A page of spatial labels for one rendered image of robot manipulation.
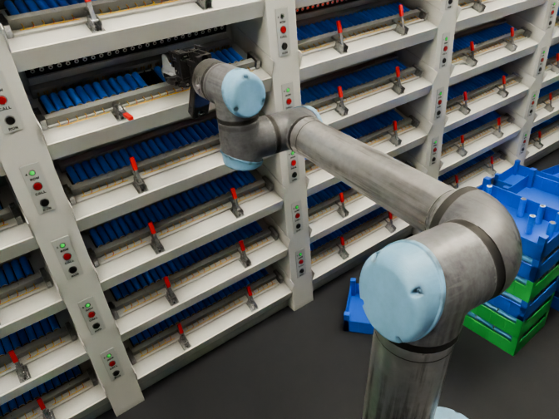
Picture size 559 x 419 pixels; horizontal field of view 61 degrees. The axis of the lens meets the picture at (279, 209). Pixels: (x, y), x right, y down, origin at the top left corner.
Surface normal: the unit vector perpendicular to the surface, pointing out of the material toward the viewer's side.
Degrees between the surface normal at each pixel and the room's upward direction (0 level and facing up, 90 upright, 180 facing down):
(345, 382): 0
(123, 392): 90
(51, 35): 21
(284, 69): 90
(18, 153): 90
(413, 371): 91
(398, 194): 62
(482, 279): 68
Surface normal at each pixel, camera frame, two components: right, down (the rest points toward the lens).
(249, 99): 0.59, 0.33
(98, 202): 0.13, -0.64
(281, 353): -0.08, -0.83
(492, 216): 0.16, -0.80
